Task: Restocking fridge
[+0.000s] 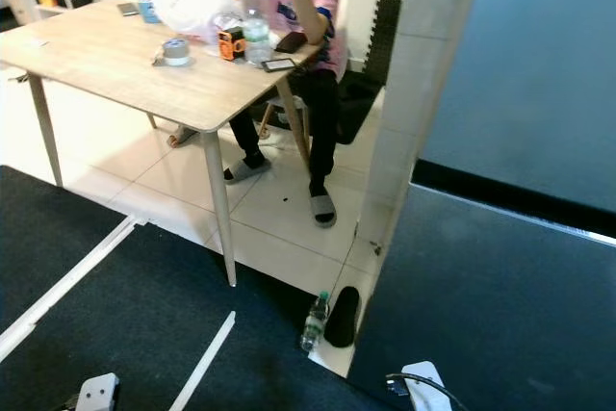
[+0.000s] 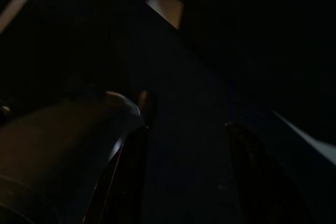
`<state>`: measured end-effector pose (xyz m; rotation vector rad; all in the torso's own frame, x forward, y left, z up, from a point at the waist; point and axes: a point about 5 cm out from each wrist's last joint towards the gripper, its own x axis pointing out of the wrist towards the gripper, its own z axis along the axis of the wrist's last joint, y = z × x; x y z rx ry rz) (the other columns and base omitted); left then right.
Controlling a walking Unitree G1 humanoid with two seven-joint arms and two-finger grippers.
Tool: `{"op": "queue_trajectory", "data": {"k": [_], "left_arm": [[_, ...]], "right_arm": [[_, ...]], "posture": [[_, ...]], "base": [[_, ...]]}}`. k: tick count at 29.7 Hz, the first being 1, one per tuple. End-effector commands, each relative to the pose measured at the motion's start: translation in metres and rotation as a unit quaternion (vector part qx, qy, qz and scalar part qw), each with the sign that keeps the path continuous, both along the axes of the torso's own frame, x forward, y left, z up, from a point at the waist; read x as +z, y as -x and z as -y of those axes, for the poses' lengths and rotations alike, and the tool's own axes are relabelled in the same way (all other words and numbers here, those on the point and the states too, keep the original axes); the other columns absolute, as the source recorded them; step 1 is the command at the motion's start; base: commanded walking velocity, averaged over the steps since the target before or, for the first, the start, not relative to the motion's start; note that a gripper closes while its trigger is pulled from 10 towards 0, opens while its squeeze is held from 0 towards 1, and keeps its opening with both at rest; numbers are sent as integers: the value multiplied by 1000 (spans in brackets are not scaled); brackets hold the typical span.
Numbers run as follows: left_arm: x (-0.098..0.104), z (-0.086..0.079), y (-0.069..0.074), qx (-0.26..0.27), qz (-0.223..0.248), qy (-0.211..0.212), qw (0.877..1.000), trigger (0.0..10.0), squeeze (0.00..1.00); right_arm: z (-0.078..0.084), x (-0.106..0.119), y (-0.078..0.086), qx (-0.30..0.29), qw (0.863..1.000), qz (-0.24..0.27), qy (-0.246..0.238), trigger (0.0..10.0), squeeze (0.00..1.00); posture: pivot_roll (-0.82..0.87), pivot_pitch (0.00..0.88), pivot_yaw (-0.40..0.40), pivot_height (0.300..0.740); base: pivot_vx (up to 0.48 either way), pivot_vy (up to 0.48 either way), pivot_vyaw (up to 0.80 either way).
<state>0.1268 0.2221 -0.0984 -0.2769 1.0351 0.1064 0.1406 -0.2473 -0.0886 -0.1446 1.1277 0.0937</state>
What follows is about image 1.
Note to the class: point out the white fridge with dark doors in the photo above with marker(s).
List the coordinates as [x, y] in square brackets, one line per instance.
[423, 74]

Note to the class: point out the dark blue floor mat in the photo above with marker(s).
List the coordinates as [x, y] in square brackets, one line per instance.
[48, 228]
[154, 315]

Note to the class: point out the white floor strip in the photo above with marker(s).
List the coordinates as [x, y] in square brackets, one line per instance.
[67, 281]
[202, 361]

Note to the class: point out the grey smartphone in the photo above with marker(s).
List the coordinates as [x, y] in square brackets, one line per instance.
[127, 9]

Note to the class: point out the white plastic bag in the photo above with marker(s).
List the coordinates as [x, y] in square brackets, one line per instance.
[197, 7]

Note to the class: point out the orange black small device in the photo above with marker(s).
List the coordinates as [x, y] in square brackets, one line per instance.
[231, 45]

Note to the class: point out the large clear water bottle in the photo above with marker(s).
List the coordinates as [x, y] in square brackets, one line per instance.
[258, 36]

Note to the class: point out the black wallet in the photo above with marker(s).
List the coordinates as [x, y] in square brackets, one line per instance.
[291, 41]

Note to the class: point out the small green-capped bottle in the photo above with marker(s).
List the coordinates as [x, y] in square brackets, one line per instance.
[314, 326]

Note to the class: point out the black foam puzzle mat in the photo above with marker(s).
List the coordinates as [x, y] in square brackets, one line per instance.
[385, 36]

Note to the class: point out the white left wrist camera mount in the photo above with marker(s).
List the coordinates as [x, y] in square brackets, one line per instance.
[98, 394]

